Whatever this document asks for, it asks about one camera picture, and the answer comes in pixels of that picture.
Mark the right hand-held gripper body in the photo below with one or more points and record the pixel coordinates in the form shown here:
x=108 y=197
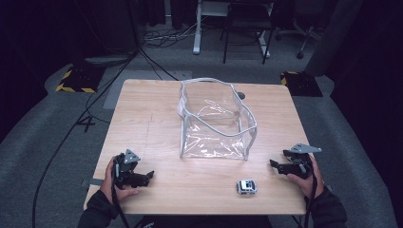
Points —
x=299 y=164

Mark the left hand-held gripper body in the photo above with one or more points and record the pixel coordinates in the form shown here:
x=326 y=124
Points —
x=126 y=172

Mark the small white toy car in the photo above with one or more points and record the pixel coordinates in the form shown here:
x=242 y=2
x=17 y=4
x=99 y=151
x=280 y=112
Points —
x=246 y=186

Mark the clear plastic zipper bag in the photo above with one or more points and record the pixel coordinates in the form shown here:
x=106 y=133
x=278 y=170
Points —
x=218 y=142

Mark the person's left hand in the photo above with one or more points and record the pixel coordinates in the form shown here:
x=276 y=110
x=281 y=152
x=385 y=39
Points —
x=109 y=186

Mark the person's right hand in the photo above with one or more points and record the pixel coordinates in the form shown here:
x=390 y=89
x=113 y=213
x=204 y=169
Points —
x=312 y=186

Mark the grey tape strip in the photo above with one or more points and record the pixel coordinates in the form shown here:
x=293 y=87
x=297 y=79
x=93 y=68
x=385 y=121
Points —
x=95 y=182

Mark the small striped black stand base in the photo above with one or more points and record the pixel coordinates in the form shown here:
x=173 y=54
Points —
x=301 y=84

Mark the black table grommet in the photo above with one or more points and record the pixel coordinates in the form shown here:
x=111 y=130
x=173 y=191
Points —
x=240 y=95

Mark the large striped black stand base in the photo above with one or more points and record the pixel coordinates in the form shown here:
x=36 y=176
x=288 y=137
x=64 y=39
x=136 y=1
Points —
x=80 y=79

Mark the office swivel chair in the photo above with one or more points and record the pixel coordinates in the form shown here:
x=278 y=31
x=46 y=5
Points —
x=301 y=30

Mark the grey curtain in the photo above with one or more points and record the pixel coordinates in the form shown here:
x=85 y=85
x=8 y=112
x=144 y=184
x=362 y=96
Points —
x=332 y=34

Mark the black metal chair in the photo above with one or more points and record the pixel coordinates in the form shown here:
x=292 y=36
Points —
x=247 y=25

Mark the white desk frame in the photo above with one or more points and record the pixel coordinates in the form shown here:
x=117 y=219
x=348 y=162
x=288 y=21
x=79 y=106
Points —
x=197 y=34

